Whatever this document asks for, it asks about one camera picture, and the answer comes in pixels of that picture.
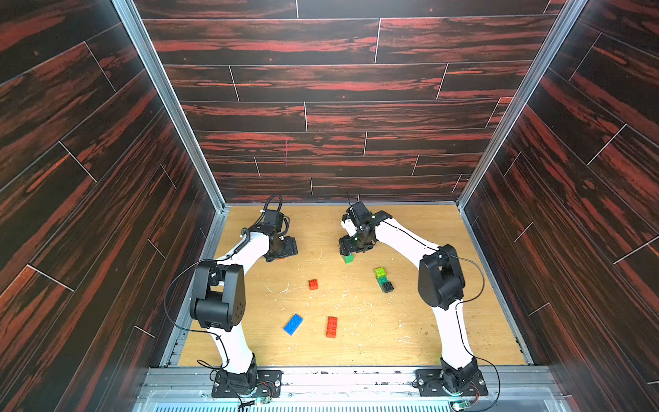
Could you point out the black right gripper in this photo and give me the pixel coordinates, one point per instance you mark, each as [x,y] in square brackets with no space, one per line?
[350,245]

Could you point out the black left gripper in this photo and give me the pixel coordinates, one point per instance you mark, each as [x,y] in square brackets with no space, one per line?
[290,248]

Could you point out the lime green square lego brick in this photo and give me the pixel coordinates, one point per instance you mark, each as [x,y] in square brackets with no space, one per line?
[380,273]

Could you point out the teal green long lego brick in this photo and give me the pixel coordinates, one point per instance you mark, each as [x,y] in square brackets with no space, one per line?
[383,281]

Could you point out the black square lego brick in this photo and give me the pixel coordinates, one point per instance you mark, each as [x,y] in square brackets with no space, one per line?
[387,287]

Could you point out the red long lego brick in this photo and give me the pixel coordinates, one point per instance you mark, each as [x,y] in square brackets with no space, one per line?
[332,327]

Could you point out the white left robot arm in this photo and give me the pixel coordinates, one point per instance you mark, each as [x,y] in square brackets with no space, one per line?
[219,297]

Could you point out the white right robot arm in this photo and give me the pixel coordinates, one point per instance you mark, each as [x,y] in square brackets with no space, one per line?
[440,285]

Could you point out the blue long lego brick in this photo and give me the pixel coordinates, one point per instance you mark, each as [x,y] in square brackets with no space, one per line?
[293,325]

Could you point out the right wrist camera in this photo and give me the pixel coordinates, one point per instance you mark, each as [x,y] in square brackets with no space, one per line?
[357,214]

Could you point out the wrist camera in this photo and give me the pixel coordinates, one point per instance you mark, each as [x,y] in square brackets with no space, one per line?
[274,222]
[357,214]

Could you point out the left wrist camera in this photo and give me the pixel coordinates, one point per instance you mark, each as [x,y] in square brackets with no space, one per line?
[274,222]

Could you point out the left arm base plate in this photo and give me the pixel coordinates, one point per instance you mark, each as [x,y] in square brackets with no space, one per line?
[260,383]

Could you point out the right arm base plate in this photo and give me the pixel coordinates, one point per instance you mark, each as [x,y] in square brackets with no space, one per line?
[430,383]

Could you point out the aluminium corner post left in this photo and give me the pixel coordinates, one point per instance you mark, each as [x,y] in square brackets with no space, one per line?
[139,36]

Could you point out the aluminium corner post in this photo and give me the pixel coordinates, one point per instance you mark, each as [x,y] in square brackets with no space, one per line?
[555,38]
[139,36]

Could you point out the aluminium front rail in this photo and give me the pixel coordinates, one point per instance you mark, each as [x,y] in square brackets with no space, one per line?
[511,388]

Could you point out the aluminium corner post right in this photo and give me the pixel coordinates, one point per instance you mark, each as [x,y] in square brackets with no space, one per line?
[555,38]

